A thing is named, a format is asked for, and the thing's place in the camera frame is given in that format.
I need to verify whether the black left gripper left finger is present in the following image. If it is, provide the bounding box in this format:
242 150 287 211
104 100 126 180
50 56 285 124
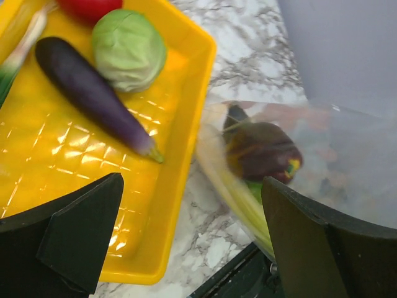
1 173 124 297

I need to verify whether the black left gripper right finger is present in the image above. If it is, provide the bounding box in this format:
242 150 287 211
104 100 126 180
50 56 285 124
262 178 396 297

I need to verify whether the green celery stalk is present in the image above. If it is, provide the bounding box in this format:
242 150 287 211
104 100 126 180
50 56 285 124
196 143 275 261

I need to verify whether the clear pink-dotted zip bag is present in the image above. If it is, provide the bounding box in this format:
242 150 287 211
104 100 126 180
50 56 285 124
195 99 397 261

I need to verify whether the dark purple round fruit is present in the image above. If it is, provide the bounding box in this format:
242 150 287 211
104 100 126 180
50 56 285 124
222 104 303 184

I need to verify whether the purple eggplant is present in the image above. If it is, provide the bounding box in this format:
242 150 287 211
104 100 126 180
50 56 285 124
34 37 164 163

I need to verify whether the red tomato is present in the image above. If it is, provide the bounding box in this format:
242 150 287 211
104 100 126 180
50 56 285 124
57 0 123 22

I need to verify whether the green chive bundle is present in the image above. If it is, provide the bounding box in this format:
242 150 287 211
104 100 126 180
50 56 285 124
1 1 58 106

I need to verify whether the green cabbage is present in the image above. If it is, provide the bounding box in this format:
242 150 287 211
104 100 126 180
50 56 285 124
92 9 167 93

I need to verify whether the black metal base rail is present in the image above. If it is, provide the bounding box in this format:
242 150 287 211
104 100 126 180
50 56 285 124
190 243 285 298

